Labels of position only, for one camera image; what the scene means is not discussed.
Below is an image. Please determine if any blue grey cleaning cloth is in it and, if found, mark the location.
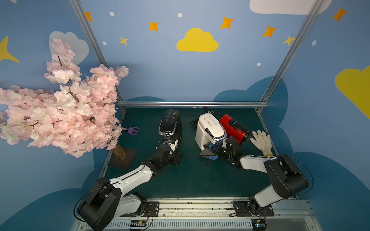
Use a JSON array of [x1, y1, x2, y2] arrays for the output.
[[199, 143, 224, 160]]

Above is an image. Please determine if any red coffee machine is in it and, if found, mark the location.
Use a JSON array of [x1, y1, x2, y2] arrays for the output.
[[220, 115, 251, 144]]

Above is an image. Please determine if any black coffee machine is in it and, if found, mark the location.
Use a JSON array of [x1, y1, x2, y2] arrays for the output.
[[159, 109, 182, 143]]

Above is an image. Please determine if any white coffee machine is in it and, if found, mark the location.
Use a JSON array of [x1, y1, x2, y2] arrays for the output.
[[195, 113, 227, 151]]

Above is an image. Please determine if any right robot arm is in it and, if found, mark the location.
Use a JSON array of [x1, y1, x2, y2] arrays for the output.
[[213, 137, 309, 214]]

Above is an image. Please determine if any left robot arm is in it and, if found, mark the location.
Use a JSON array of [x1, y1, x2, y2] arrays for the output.
[[77, 141, 181, 231]]

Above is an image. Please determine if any white knit glove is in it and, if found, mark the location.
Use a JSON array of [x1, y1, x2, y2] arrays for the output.
[[250, 130, 273, 157]]

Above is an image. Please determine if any purple toy fork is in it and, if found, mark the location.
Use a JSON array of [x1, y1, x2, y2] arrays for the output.
[[121, 127, 140, 135]]

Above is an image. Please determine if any pink cherry blossom tree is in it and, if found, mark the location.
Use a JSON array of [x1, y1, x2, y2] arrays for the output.
[[1, 38, 129, 158]]

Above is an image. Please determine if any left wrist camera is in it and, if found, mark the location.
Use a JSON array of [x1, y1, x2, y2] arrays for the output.
[[168, 139, 179, 154]]

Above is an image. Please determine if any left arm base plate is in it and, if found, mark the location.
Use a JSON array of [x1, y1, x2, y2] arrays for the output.
[[120, 201, 160, 217]]

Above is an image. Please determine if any right aluminium frame post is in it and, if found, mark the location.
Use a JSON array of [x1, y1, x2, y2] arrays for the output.
[[256, 0, 325, 115]]

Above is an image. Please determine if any aluminium frame post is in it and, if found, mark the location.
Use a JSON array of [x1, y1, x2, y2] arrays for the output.
[[68, 0, 128, 113], [256, 0, 325, 115]]

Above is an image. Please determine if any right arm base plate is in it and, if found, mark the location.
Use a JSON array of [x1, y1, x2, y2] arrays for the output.
[[232, 201, 275, 217]]

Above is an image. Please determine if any horizontal aluminium frame bar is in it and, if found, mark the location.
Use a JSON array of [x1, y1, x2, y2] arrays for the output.
[[118, 101, 268, 108]]

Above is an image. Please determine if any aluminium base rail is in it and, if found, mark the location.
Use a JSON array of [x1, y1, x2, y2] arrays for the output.
[[72, 197, 322, 231]]

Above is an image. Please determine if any left aluminium frame post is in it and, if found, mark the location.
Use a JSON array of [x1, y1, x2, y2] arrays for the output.
[[68, 0, 128, 113]]

